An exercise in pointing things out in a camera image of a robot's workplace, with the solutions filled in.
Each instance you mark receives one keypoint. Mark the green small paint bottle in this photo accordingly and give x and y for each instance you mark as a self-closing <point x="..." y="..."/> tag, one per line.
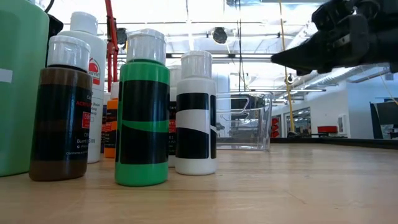
<point x="143" y="77"/>

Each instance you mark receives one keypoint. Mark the orange small paint bottle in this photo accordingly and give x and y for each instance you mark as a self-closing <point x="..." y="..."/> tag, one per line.
<point x="111" y="107"/>

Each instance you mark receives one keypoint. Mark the brown small paint bottle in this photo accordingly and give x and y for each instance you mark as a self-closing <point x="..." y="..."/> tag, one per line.
<point x="59" y="124"/>

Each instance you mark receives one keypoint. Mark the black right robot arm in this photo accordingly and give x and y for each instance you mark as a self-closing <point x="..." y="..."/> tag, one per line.
<point x="388" y="46"/>

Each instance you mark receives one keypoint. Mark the large white paint bottle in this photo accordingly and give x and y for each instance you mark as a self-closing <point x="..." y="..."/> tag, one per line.
<point x="96" y="49"/>

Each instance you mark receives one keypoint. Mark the large green paint bottle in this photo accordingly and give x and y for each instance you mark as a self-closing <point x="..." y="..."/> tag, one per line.
<point x="21" y="93"/>

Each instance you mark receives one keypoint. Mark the red top table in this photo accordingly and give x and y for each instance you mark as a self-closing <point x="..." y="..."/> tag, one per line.
<point x="327" y="129"/>

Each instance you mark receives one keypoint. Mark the black standing panel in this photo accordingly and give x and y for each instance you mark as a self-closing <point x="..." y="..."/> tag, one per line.
<point x="385" y="118"/>

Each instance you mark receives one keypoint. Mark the clear plastic bin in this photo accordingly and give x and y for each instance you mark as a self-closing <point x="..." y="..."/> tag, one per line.
<point x="245" y="143"/>

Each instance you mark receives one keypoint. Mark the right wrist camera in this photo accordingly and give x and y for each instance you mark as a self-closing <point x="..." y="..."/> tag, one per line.
<point x="332" y="14"/>

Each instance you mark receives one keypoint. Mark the white wall frame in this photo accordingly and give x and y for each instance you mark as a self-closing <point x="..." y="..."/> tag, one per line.
<point x="342" y="124"/>

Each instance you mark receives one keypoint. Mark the black overhead camera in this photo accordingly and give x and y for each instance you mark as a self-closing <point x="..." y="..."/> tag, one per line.
<point x="219" y="35"/>

